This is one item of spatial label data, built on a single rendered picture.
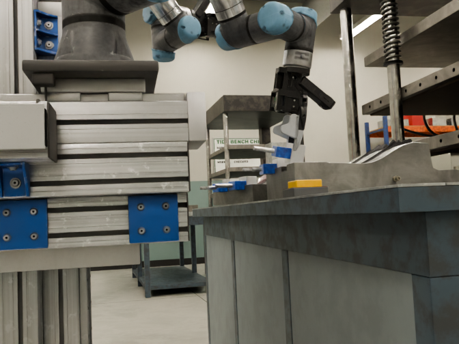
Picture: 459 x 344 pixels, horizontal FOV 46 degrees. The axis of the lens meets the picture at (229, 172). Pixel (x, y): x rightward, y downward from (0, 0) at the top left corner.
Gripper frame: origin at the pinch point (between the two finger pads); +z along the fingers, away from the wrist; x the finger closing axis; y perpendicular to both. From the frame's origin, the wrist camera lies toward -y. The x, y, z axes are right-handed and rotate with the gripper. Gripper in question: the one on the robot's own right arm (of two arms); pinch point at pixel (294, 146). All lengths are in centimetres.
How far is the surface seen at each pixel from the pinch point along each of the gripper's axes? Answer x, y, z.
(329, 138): -739, -302, -43
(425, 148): 7.3, -33.4, -3.6
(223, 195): -37.0, 9.8, 17.8
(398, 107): -83, -72, -25
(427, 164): 7.9, -34.0, 0.6
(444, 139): -53, -77, -12
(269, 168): -8.8, 3.5, 6.9
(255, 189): -20.2, 3.9, 13.7
